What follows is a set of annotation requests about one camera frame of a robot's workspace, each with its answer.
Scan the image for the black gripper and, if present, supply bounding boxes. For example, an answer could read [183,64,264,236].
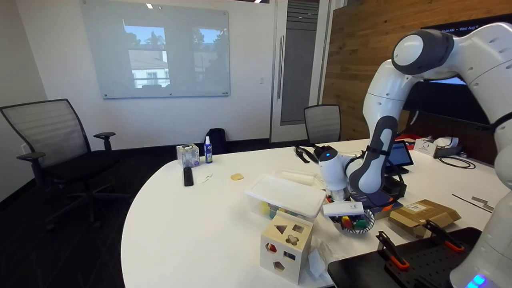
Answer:
[336,212,367,224]

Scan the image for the glass whiteboard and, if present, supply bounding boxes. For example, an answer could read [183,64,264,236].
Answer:
[82,0,232,100]

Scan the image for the black clamp orange tips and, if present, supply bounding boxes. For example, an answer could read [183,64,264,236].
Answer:
[375,228,413,272]
[423,219,468,254]

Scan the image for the black coiled cable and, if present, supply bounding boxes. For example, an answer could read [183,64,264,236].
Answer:
[437,153,477,171]

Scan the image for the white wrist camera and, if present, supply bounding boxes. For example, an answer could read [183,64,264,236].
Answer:
[322,200,367,217]

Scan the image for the brown cardboard box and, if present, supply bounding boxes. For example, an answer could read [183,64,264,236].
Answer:
[389,198,463,238]

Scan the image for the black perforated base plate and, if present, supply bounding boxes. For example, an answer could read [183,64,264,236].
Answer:
[327,225,485,288]

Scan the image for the black mesh office chair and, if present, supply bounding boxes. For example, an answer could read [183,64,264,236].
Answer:
[0,97,130,230]

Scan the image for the white flat box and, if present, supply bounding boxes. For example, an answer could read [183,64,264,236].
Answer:
[245,174,328,220]

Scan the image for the black tablet on stand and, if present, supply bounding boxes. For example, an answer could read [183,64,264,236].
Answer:
[386,140,415,176]

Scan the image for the wooden shape sorter box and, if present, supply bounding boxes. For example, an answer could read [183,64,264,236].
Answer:
[260,208,316,284]

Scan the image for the small black device box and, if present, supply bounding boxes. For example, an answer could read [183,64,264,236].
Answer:
[384,174,408,200]

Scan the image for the glass door white frame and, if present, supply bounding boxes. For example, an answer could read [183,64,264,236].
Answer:
[271,0,333,144]

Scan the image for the clear plastic box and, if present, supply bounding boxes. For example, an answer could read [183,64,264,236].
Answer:
[176,142,202,168]

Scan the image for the blue spray bottle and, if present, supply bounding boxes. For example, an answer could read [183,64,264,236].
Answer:
[204,134,215,164]

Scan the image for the bowl of colourful blocks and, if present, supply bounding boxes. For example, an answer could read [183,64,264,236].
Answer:
[332,209,376,238]

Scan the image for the black backpack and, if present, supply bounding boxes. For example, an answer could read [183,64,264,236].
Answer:
[207,126,229,155]

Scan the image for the blue book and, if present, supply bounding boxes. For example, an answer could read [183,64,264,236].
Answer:
[367,190,405,216]

